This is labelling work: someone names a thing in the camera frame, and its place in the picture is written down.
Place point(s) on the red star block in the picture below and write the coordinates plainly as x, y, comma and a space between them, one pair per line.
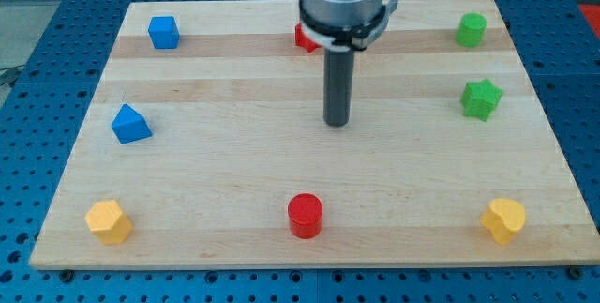
303, 41

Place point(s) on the green star block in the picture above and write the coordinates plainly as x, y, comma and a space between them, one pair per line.
480, 99

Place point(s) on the red cylinder block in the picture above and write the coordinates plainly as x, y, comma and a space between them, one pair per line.
305, 213

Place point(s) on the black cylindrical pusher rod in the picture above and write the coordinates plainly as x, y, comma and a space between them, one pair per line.
337, 87

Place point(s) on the wooden board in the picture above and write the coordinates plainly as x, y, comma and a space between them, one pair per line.
236, 112

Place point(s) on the blue triangle block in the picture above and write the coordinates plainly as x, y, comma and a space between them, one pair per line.
130, 126

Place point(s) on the blue cube block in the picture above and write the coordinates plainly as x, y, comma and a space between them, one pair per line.
163, 32

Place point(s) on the green cylinder block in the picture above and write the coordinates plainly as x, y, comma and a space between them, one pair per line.
471, 29

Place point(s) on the yellow hexagon block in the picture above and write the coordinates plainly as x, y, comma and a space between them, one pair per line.
107, 221

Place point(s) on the yellow heart block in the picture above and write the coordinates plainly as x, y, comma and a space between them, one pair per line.
504, 218

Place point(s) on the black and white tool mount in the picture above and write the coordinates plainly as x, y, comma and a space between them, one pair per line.
347, 38

